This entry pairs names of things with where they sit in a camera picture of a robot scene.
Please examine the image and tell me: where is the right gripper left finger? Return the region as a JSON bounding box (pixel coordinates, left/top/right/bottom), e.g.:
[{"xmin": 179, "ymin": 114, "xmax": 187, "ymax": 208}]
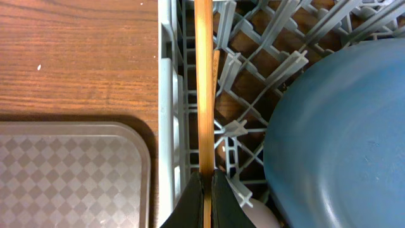
[{"xmin": 161, "ymin": 172, "xmax": 204, "ymax": 228}]

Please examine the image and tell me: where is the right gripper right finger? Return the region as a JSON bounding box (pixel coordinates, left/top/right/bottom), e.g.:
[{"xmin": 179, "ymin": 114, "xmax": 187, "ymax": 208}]
[{"xmin": 211, "ymin": 170, "xmax": 255, "ymax": 228}]

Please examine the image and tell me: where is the white cup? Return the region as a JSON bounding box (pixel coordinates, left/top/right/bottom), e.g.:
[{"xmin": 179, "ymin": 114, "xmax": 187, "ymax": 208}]
[{"xmin": 242, "ymin": 199, "xmax": 281, "ymax": 228}]

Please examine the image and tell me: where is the dark blue plate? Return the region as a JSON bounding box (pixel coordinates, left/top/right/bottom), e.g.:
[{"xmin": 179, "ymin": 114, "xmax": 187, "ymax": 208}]
[{"xmin": 264, "ymin": 38, "xmax": 404, "ymax": 227}]

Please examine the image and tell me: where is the wooden chopstick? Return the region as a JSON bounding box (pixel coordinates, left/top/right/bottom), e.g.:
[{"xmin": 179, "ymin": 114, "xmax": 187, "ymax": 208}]
[
  {"xmin": 213, "ymin": 49, "xmax": 220, "ymax": 97},
  {"xmin": 194, "ymin": 0, "xmax": 215, "ymax": 227}
]

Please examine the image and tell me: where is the grey dishwasher rack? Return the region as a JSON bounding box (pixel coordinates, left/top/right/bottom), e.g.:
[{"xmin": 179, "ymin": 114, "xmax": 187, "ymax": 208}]
[{"xmin": 157, "ymin": 0, "xmax": 404, "ymax": 225}]

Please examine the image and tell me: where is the brown serving tray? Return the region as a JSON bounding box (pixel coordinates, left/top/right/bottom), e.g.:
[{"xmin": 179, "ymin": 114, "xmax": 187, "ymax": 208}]
[{"xmin": 1, "ymin": 122, "xmax": 151, "ymax": 227}]

